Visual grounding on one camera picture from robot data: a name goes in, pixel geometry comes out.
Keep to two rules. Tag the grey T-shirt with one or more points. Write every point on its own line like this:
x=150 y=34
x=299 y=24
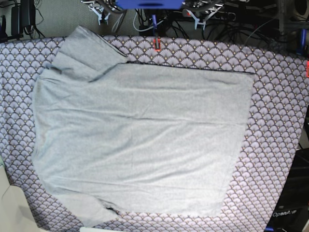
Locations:
x=114 y=136

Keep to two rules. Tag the red table clamp centre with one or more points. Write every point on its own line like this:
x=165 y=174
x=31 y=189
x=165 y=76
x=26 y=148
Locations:
x=157 y=44

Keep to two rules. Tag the black power strip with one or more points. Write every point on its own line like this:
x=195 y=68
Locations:
x=212 y=14

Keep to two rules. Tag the fan-patterned purple tablecloth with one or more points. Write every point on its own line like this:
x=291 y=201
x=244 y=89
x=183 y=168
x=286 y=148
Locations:
x=279 y=105

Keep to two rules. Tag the black OpenArm box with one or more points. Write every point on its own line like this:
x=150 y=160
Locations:
x=291 y=213

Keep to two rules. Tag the blue clamp handle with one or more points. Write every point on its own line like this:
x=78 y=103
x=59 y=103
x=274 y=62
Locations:
x=154 y=23

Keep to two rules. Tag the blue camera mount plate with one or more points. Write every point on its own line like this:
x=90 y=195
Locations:
x=150 y=4

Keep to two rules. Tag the blue post right edge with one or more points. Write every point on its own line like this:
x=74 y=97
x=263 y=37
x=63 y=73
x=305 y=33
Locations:
x=301 y=42

